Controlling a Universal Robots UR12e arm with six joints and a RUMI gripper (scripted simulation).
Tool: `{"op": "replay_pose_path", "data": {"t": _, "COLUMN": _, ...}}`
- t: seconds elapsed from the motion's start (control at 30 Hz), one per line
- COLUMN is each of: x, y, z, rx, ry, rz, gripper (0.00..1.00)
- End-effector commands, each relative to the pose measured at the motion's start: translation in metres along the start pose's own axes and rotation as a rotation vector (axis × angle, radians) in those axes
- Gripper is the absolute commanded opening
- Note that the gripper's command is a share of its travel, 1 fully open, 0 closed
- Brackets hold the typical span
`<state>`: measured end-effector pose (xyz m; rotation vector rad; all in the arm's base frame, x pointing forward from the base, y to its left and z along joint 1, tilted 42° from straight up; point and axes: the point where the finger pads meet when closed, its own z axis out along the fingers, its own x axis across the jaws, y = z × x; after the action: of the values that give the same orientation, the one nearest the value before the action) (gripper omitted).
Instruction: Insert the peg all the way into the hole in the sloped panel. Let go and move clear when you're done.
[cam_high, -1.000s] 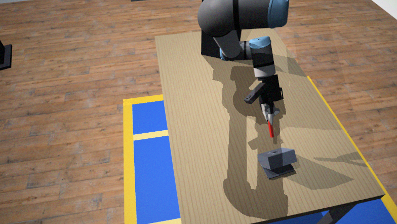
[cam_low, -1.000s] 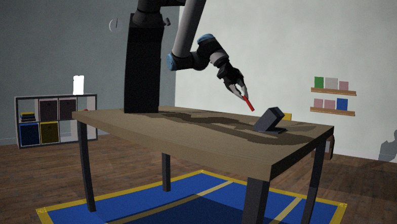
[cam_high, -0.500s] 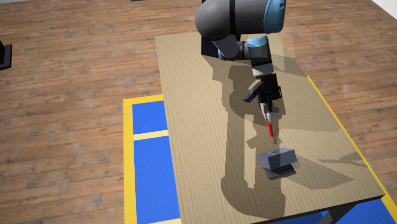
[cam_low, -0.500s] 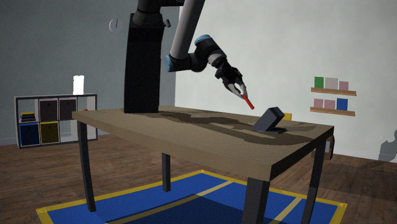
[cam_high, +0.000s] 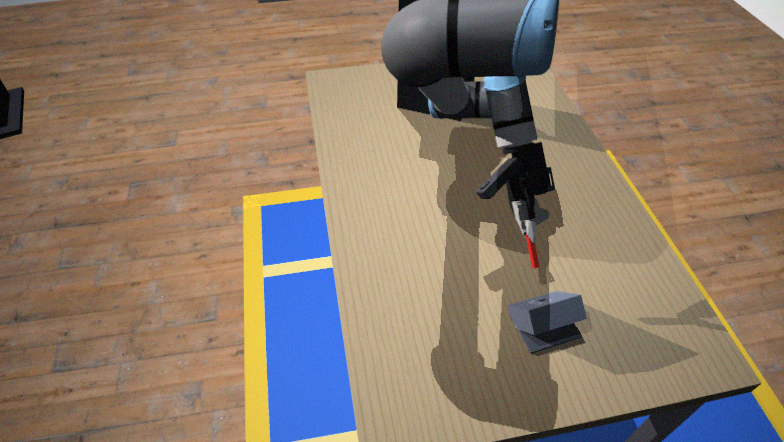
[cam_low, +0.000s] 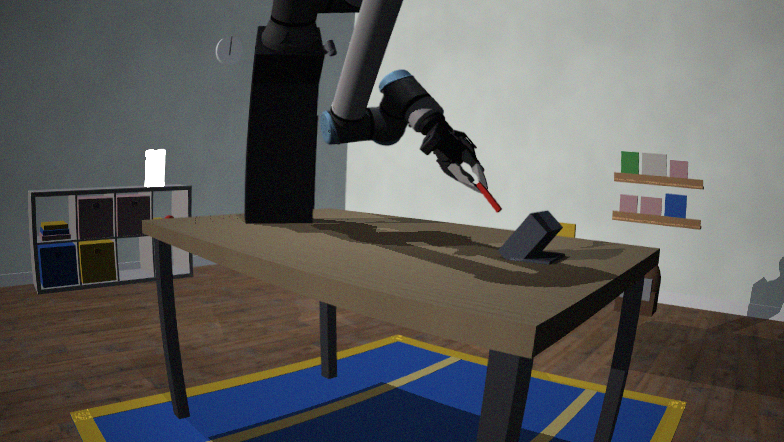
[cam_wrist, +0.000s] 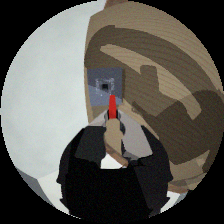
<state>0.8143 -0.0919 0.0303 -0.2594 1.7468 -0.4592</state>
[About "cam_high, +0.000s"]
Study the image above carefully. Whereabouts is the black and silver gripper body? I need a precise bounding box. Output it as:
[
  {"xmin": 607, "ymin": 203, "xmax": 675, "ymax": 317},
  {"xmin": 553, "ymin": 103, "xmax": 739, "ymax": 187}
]
[{"xmin": 503, "ymin": 142, "xmax": 555, "ymax": 200}]

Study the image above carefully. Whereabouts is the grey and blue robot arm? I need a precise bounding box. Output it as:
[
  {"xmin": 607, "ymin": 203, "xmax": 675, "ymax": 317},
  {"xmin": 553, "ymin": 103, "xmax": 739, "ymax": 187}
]
[{"xmin": 381, "ymin": 0, "xmax": 559, "ymax": 149}]

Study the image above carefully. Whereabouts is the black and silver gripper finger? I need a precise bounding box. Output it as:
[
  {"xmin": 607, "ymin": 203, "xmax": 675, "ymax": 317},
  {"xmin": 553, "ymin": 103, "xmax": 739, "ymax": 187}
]
[
  {"xmin": 508, "ymin": 194, "xmax": 526, "ymax": 238},
  {"xmin": 521, "ymin": 183, "xmax": 549, "ymax": 243}
]

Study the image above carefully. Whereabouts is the red peg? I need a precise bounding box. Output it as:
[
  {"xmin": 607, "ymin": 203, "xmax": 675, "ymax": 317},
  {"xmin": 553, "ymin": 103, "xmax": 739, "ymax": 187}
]
[{"xmin": 526, "ymin": 234, "xmax": 539, "ymax": 268}]

